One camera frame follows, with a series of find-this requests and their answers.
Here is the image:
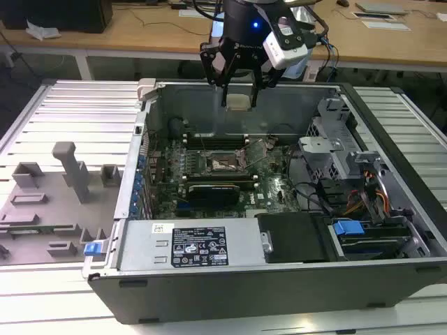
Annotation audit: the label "black disk bay cover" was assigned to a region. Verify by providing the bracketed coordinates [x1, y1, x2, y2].
[256, 213, 329, 265]

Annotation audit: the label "grey flat device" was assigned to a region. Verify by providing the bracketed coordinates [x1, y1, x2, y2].
[354, 1, 409, 17]

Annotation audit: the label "blue card retainer row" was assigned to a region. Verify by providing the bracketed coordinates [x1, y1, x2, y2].
[129, 155, 147, 216]

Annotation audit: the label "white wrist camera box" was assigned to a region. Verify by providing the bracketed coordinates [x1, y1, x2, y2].
[262, 15, 310, 70]

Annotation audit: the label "dark grey PC case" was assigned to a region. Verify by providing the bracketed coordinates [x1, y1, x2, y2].
[82, 78, 447, 326]

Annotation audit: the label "wooden desk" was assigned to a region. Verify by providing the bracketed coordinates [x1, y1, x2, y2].
[0, 0, 447, 74]

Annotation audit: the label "orange and yellow wires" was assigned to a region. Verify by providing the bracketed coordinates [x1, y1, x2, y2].
[344, 169, 391, 218]

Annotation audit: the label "CPU socket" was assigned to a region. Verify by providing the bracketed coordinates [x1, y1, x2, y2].
[205, 149, 251, 176]

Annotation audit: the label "white paper sheet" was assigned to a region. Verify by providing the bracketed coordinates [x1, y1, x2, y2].
[178, 8, 214, 18]
[361, 20, 412, 33]

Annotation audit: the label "silver CPU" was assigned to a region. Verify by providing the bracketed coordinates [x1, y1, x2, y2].
[225, 93, 253, 112]

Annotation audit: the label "black rating label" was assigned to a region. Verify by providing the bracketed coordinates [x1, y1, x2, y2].
[170, 225, 228, 269]

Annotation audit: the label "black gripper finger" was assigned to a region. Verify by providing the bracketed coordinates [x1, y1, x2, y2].
[250, 66, 281, 108]
[199, 37, 242, 106]

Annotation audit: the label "green RAM stick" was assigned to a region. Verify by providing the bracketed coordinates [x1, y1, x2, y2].
[0, 225, 57, 234]

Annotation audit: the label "black box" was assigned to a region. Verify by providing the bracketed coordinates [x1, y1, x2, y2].
[0, 0, 115, 35]

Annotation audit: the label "hard disk in blue carrier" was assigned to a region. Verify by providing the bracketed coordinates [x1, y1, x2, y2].
[328, 218, 415, 262]

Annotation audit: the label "black graphics card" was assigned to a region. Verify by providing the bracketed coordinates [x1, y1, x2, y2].
[187, 184, 242, 211]

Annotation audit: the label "grey power supply unit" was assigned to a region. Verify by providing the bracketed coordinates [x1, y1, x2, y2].
[117, 218, 274, 272]

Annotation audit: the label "blue cable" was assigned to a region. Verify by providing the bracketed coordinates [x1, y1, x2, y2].
[323, 33, 340, 73]

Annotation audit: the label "silver metal drive cage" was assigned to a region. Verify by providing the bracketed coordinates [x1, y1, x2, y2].
[298, 97, 387, 186]

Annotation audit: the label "green motherboard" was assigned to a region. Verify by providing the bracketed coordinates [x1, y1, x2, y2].
[146, 134, 305, 219]

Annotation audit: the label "white crumpled paper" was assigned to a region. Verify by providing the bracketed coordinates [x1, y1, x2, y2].
[25, 19, 63, 42]

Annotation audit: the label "grey case handle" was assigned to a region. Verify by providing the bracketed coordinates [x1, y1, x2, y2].
[136, 77, 159, 103]

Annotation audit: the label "grey parts rack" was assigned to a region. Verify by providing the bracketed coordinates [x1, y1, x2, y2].
[0, 141, 126, 269]

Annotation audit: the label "black RAM slot bank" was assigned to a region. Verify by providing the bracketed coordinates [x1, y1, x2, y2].
[182, 133, 249, 149]
[183, 173, 259, 188]

